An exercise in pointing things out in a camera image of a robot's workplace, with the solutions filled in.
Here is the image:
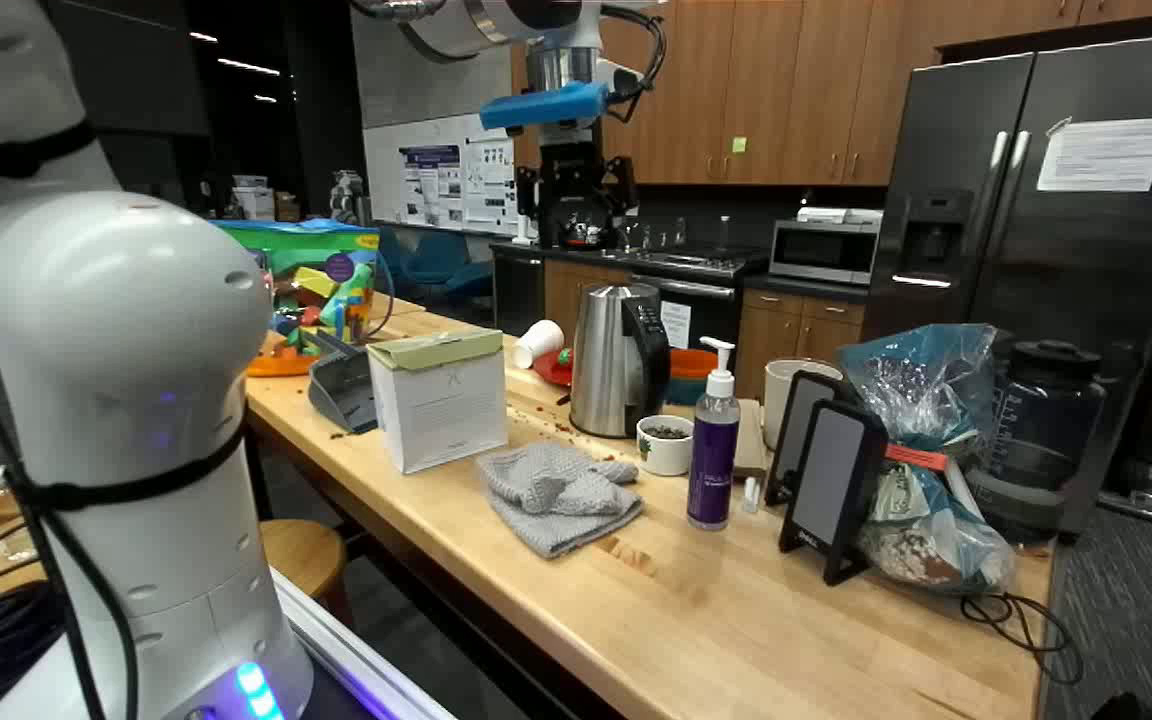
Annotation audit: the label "brown wooden base cabinet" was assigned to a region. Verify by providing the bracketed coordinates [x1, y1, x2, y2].
[732, 282, 873, 400]

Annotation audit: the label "black blender jar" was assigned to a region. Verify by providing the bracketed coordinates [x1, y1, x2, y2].
[966, 336, 1113, 542]

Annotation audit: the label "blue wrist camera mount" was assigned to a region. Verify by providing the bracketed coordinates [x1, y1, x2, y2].
[476, 81, 613, 131]

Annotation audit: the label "black cable on table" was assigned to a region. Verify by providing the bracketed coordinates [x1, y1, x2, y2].
[956, 588, 1082, 693]

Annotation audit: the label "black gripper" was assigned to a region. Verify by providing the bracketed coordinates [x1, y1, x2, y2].
[535, 127, 637, 253]

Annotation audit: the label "white mug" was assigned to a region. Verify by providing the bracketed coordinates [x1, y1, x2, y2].
[757, 356, 849, 453]

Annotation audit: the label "black kitchen stove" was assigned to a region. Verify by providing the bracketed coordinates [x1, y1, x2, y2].
[628, 253, 748, 350]

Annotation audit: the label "clear plastic bag with items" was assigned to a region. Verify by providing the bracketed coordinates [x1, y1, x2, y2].
[832, 319, 1022, 600]

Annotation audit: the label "silver microwave oven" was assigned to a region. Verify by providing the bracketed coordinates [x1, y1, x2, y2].
[769, 217, 882, 287]

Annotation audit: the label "white paper on stove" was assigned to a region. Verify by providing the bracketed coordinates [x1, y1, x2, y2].
[656, 294, 696, 350]

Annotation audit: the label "aluminium robot stand frame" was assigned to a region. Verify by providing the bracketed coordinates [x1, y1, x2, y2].
[269, 571, 464, 720]

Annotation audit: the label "brown wooden wall cabinets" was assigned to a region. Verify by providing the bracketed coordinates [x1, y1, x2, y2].
[601, 0, 1152, 193]

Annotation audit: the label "white wall poster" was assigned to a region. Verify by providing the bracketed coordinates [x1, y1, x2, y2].
[396, 113, 527, 241]

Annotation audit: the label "stainless steel electric kettle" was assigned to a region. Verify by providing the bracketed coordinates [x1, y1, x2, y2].
[568, 276, 676, 438]

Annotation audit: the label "grey knitted cloth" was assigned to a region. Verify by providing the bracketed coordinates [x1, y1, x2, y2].
[473, 435, 646, 558]

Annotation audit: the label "white paper cup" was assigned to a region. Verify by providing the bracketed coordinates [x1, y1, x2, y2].
[508, 314, 568, 371]

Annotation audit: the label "grey plastic dustpan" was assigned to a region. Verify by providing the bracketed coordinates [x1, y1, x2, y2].
[303, 333, 383, 435]

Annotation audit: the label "colourful toy block bag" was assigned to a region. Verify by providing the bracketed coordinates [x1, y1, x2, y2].
[215, 217, 387, 378]

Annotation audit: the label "dark steel refrigerator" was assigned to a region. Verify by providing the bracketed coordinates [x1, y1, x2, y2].
[865, 26, 1152, 514]

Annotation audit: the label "small white ramekin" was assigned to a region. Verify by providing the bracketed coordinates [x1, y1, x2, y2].
[632, 413, 696, 480]

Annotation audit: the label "purple pump bottle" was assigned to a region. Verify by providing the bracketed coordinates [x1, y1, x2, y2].
[682, 333, 745, 532]

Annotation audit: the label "white tray on microwave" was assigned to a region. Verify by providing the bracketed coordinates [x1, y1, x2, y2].
[793, 199, 888, 232]

